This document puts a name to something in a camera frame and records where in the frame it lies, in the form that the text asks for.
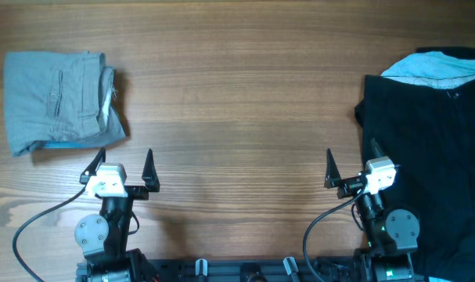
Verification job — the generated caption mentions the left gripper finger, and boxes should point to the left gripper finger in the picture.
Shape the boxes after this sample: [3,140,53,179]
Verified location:
[79,147,106,184]
[142,149,160,192]

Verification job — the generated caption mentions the black shorts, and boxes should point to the black shorts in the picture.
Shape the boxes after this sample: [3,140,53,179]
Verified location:
[355,75,475,281]

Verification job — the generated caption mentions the light blue t-shirt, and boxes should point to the light blue t-shirt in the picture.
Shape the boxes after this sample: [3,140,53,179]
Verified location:
[381,51,475,89]

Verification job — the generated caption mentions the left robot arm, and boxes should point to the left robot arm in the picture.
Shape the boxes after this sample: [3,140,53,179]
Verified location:
[74,148,160,282]

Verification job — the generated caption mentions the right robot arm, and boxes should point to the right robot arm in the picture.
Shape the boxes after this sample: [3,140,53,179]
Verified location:
[324,140,420,281]

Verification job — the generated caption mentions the folded grey shorts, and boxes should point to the folded grey shorts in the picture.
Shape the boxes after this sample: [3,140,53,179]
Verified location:
[3,51,126,157]

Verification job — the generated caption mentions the black garment under pile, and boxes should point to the black garment under pile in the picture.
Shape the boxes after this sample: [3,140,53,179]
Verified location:
[416,46,475,60]

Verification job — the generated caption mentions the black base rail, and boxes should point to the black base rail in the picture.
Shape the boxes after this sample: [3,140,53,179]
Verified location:
[75,256,426,282]

